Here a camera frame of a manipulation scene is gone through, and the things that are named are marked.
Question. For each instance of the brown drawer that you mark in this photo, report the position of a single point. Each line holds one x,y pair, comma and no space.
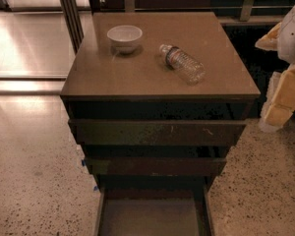
157,133
155,166

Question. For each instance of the clear plastic water bottle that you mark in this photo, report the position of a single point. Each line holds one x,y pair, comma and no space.
187,68

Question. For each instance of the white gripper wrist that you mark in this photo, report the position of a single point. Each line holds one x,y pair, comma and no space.
293,38

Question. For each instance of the top brown drawer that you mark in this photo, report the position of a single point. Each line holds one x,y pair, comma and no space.
157,133

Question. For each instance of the brown wooden drawer cabinet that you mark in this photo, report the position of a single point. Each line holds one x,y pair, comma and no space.
104,84

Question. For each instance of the middle brown drawer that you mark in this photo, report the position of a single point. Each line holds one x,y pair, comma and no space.
155,166

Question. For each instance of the open bottom drawer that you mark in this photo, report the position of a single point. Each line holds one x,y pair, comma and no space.
153,212

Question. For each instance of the white ceramic bowl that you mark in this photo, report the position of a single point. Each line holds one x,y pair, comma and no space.
125,39

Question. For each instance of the metal door frame post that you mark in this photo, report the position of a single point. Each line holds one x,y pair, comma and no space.
73,22

